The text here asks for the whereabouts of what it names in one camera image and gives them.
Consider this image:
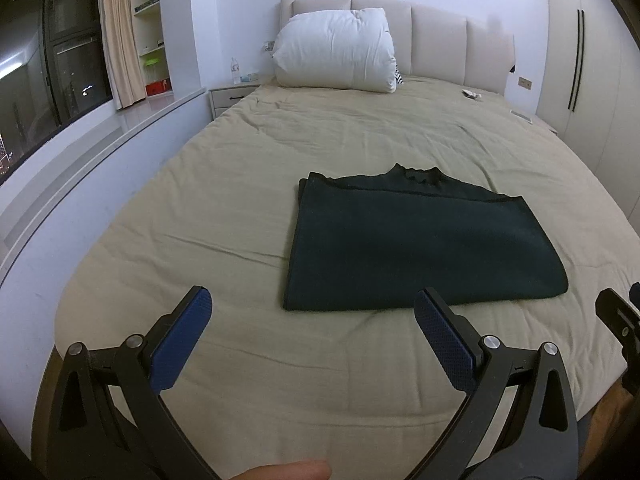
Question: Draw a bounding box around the white pillow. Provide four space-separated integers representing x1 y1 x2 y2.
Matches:
272 7 399 94

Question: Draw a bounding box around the white wardrobe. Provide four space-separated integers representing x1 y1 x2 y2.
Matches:
537 0 640 223

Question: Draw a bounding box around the beige bed with headboard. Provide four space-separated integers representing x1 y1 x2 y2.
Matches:
52 76 640 476

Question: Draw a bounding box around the beige curtain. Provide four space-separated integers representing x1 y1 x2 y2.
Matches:
98 0 147 111

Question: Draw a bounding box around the low white nightstand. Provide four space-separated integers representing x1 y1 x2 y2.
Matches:
509 108 560 135

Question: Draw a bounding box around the dark window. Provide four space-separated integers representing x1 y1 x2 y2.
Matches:
0 0 114 187

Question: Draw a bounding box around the dark green sweater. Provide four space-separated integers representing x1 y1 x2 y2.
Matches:
281 162 570 312

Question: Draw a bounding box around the beige padded headboard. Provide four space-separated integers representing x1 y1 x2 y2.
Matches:
278 0 516 97

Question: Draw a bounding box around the white window sill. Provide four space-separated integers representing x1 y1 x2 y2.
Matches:
0 87 207 281

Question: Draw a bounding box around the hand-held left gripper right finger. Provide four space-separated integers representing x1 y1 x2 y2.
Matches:
410 287 581 480

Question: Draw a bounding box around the white wall shelf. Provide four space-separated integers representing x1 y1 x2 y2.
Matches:
131 0 174 99

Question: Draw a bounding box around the person's left hand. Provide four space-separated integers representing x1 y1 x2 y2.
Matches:
234 461 332 480

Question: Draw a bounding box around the black wardrobe handle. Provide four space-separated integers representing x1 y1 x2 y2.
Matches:
567 9 585 111

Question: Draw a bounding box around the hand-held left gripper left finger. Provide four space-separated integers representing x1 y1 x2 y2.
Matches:
42 285 221 480

